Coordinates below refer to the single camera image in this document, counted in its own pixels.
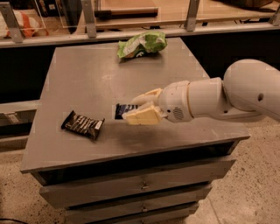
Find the clear acrylic box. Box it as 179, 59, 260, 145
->
33, 0, 82, 33

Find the grey drawer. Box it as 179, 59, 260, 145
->
93, 202, 199, 224
66, 183, 212, 224
39, 156, 235, 208

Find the green chip bag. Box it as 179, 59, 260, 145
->
117, 31, 167, 59

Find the orange white cloth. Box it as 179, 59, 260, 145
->
0, 10, 41, 39

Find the bottom grey drawer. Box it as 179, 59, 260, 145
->
93, 202, 199, 224

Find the black rxbar chocolate wrapper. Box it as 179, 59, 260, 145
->
61, 111, 105, 140

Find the metal bracket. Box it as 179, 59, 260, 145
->
80, 0, 96, 39
184, 0, 200, 32
0, 2, 25, 43

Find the middle grey drawer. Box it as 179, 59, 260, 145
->
66, 183, 212, 224

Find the blue rxbar blueberry wrapper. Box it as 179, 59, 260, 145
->
115, 104, 138, 120

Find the right metal bracket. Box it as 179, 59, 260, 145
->
184, 0, 200, 32

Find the middle metal bracket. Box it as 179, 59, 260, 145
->
80, 0, 96, 39

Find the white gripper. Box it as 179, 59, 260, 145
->
122, 80, 193, 125

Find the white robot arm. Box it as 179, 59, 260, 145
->
122, 59, 280, 125

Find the top grey drawer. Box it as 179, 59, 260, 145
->
39, 156, 235, 208

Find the grey drawer cabinet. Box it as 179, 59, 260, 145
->
21, 38, 249, 212

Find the left metal bracket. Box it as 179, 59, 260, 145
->
0, 2, 25, 43

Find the black floor cable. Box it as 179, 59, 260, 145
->
0, 218, 29, 224

